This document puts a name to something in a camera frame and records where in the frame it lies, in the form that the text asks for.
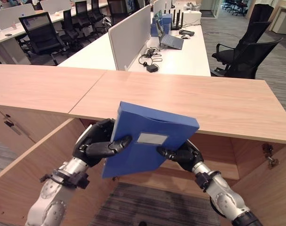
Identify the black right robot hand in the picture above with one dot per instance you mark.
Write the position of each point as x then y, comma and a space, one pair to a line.
184, 155

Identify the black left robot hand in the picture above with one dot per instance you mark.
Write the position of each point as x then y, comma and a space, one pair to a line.
96, 150

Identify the blue file folder box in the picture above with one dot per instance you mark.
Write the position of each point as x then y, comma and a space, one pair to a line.
147, 141

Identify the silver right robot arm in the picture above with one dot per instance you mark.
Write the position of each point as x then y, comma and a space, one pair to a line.
225, 195

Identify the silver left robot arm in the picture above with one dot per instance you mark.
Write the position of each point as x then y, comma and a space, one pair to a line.
56, 190

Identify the wooden cabinet door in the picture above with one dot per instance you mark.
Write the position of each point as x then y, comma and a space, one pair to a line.
46, 169
270, 183

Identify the wooden office cabinet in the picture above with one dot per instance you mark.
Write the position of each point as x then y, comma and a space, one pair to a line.
157, 99

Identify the closed wooden cabinet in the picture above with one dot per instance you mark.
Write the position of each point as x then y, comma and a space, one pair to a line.
18, 127

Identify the black cabinet lock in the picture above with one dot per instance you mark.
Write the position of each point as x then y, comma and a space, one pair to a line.
9, 123

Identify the white office desk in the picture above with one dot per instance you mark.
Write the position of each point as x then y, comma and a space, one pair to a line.
180, 56
13, 33

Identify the black mesh office chair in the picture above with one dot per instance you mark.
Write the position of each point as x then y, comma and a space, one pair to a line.
253, 30
71, 26
118, 10
245, 58
40, 35
83, 16

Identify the metal door hinge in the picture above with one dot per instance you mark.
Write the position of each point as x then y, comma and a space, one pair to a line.
270, 154

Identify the black power adapter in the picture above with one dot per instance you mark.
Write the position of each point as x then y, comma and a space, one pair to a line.
152, 68

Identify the grey open laptop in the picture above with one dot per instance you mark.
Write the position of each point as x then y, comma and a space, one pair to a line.
170, 40

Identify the grey desk divider panel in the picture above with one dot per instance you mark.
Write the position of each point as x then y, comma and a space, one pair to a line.
131, 37
12, 15

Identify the black handheld device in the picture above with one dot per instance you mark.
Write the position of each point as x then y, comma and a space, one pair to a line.
187, 33

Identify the black wifi router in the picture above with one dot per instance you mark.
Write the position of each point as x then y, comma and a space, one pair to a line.
176, 20

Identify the white cardboard box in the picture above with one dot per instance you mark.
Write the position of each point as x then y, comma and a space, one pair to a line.
192, 17

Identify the white pedestal cabinet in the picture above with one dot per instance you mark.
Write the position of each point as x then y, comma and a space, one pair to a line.
283, 20

